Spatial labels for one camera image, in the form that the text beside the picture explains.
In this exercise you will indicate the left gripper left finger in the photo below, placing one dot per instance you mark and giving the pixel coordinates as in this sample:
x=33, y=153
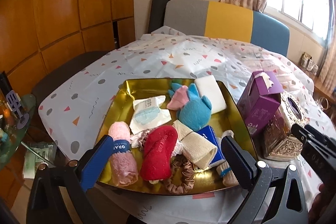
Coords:
x=92, y=163

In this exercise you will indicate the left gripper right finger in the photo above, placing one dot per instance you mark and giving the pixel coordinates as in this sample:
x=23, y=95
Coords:
x=243, y=165

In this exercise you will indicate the pink towel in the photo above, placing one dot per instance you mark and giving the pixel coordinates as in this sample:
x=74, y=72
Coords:
x=122, y=161

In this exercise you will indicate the beige cloth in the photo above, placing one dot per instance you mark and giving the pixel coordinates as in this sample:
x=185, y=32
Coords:
x=196, y=148

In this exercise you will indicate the blue Tempo tissue pack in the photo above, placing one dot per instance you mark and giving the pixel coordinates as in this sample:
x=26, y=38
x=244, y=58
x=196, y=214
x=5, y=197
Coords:
x=209, y=134

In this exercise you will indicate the red fuzzy sock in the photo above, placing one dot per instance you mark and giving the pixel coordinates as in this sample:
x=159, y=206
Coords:
x=157, y=153

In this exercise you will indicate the cleaning wipes white pack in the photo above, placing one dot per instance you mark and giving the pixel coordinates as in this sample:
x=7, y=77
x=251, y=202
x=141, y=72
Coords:
x=148, y=114

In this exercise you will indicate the person's right hand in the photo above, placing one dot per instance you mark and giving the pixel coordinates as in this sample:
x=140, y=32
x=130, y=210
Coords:
x=323, y=206

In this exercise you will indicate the white knitted sock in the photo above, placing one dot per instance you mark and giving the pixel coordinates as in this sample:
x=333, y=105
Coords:
x=223, y=169

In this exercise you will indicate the pink patterned scrunchie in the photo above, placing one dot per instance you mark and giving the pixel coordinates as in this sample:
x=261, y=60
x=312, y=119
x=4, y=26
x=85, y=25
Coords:
x=138, y=140

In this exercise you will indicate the wooden side shelf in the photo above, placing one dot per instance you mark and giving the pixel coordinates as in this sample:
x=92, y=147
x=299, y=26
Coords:
x=323, y=96

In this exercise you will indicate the patterned white tablecloth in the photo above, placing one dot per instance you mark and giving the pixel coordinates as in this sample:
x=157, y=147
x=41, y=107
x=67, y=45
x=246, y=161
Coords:
x=73, y=113

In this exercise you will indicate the purple tissue box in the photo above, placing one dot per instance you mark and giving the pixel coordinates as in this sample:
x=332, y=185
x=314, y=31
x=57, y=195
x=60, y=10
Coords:
x=260, y=100

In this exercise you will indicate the blue plush toy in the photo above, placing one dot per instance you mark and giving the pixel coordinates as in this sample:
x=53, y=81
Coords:
x=191, y=109

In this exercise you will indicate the gold metal tray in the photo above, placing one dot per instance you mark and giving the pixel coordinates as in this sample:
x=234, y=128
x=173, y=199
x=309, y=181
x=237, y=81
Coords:
x=121, y=110

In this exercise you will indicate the items on windowsill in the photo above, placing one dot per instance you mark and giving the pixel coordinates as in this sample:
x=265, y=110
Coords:
x=307, y=63

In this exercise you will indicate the white sponge block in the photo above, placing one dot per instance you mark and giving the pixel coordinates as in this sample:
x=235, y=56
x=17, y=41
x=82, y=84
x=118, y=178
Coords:
x=208, y=86

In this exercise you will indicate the glass side table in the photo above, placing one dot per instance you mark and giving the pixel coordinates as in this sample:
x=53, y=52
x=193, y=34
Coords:
x=16, y=115

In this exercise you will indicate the grey yellow blue chair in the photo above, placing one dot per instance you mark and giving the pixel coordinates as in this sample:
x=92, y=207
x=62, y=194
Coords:
x=220, y=20

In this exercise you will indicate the black rolled mat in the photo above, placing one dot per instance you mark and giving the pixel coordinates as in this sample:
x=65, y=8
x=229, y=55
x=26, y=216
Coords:
x=157, y=14

